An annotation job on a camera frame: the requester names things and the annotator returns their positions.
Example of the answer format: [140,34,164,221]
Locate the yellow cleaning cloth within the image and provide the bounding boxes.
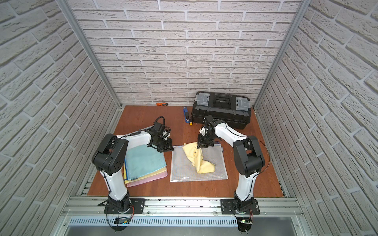
[183,142,215,174]

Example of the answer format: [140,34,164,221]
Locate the clear mesh document bag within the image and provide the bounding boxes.
[170,144,228,183]

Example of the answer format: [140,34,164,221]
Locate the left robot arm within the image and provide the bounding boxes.
[92,121,174,213]

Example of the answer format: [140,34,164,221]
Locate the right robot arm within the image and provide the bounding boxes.
[197,115,265,214]

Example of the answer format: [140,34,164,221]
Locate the yellow document bag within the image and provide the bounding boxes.
[124,167,167,184]

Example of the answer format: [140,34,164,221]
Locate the blue document bag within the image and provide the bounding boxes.
[124,145,166,180]

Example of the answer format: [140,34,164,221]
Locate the pink document bag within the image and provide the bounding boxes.
[126,171,168,187]

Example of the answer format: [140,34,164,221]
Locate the black plastic toolbox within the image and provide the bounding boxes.
[191,91,252,129]

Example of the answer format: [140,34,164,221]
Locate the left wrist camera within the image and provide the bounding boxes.
[162,127,171,139]

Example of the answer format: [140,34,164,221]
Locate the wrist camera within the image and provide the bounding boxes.
[162,127,171,139]
[199,127,207,136]

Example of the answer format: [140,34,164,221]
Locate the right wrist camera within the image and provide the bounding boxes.
[199,127,207,136]

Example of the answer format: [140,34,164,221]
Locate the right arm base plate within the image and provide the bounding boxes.
[220,198,260,215]

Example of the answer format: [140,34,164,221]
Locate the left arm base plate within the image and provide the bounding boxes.
[104,198,146,214]

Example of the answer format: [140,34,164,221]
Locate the aluminium mounting rail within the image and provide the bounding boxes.
[62,196,304,217]

